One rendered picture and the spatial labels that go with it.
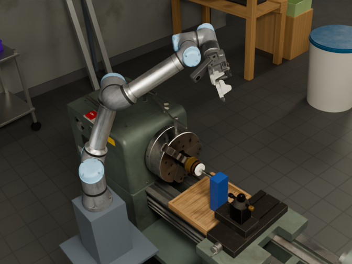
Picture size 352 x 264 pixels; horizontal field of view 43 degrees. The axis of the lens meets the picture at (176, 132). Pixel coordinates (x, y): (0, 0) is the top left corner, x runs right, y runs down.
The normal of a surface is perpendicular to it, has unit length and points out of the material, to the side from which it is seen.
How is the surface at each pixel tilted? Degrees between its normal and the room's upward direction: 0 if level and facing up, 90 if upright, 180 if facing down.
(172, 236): 0
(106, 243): 90
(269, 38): 90
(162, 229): 0
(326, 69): 94
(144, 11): 90
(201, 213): 0
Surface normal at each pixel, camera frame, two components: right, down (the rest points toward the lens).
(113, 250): 0.62, 0.43
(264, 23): -0.75, 0.42
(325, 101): -0.48, 0.59
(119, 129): -0.06, -0.81
